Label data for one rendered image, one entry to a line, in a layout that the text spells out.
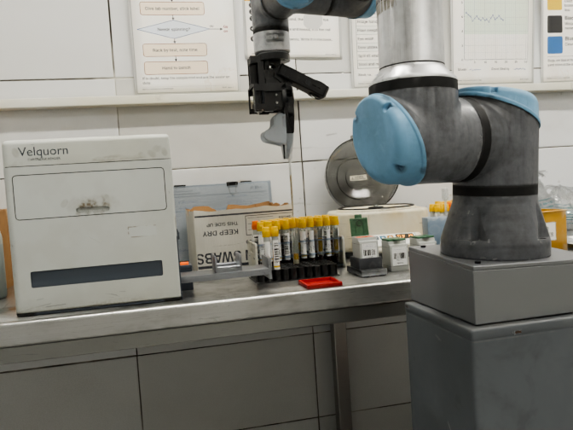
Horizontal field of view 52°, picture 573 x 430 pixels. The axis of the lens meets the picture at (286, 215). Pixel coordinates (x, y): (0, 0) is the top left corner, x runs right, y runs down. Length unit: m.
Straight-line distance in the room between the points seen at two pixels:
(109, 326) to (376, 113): 0.58
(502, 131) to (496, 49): 1.25
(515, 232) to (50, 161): 0.75
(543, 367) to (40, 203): 0.82
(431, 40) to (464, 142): 0.14
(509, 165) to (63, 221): 0.72
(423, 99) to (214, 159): 1.05
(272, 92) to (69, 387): 1.03
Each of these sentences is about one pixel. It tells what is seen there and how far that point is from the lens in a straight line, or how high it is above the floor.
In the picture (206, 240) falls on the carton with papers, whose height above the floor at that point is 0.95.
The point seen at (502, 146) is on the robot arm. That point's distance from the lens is 0.83.
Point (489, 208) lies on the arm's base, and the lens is 0.84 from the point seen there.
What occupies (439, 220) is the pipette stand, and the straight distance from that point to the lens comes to 1.35.
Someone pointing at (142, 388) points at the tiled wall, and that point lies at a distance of 1.80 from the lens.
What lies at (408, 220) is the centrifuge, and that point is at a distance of 1.48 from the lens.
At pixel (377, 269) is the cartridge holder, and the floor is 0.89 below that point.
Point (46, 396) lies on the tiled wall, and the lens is 1.82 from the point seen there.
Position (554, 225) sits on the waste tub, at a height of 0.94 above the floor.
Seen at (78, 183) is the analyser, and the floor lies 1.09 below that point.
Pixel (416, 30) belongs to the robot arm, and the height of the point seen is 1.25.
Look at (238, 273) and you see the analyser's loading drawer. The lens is 1.10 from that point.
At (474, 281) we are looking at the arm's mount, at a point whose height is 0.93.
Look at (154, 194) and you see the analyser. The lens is 1.07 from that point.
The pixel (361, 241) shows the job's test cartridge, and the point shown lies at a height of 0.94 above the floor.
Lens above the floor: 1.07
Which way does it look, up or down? 3 degrees down
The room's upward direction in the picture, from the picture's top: 4 degrees counter-clockwise
